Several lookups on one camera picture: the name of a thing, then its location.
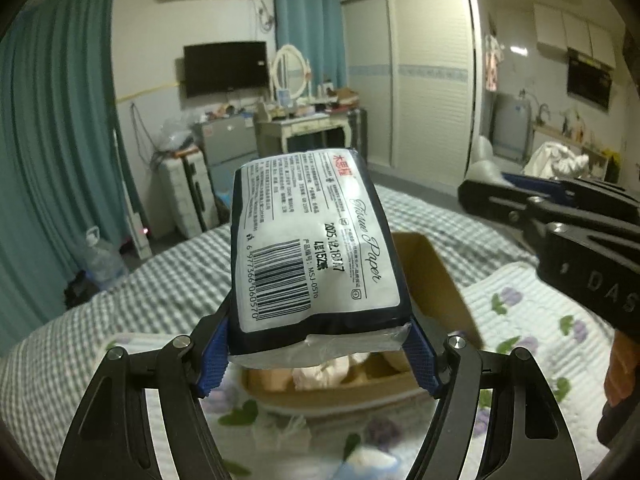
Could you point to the blue curtain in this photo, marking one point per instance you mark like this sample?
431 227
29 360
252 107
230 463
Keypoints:
305 5

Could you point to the blue and white packet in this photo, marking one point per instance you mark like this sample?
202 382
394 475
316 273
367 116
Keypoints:
367 465

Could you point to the grey checkered blanket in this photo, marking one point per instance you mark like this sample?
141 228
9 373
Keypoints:
165 285

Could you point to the black bag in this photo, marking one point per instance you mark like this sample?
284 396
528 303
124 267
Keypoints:
80 292

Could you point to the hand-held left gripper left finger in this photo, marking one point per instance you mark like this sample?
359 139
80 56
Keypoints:
214 364

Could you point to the white suitcase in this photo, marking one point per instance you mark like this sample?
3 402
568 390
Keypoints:
182 190

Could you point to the large water bottle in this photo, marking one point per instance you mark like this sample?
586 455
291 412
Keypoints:
104 260

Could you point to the person's right hand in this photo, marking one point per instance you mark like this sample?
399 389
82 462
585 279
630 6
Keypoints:
622 367

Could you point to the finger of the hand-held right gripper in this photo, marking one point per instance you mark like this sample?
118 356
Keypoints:
537 185
492 200

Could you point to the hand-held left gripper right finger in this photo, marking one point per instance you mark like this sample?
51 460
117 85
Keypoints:
422 360

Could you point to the black range hood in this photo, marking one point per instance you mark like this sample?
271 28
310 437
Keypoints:
590 82

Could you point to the hanging patterned clothes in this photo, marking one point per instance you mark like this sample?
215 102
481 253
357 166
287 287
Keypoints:
492 62

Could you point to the grey small fridge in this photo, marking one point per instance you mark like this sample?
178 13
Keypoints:
227 150

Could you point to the kitchen counter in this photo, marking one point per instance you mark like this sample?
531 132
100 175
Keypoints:
595 152

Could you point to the crumpled white tissue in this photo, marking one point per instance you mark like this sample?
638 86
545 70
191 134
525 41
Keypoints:
327 372

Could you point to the oval vanity mirror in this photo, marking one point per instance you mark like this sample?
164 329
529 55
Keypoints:
290 72

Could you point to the clear plastic bag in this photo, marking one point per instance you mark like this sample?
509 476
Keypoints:
175 132

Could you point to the dark tissue paper pack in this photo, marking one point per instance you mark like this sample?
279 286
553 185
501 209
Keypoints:
315 245

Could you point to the white dressing table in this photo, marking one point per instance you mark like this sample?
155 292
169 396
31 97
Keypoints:
305 125

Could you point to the black wall television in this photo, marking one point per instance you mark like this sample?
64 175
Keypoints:
225 67

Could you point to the teal window curtain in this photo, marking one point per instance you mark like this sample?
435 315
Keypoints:
55 150

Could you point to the white cloth pile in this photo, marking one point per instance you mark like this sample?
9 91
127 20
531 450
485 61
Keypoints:
555 160

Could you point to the cardboard box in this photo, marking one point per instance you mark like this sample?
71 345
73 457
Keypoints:
430 285

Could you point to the white wall cabinets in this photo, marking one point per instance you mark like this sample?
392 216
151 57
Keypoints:
575 32

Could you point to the white power strip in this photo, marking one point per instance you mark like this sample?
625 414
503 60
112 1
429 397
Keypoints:
141 240

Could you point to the white sliding wardrobe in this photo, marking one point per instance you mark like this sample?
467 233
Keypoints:
425 85

